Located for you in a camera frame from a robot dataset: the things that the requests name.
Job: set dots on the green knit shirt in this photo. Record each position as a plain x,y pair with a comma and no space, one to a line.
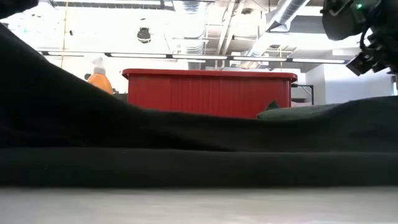
295,113

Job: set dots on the black garment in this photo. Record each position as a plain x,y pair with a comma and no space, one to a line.
155,149

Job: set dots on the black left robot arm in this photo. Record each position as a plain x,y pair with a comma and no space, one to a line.
15,6

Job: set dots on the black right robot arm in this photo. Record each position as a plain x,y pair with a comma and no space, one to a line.
342,18

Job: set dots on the red plastic laundry basket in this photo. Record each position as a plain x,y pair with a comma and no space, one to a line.
208,93

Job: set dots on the black framed board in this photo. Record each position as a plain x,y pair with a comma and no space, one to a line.
312,93

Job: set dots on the long ceiling light strip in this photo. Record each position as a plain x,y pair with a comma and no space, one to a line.
199,57

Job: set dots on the orange spray bottle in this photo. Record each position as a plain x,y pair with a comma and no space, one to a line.
101,82

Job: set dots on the silver ventilation duct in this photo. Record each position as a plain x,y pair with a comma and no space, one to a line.
280,18

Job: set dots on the black ceiling dome camera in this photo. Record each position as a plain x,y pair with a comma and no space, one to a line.
143,35

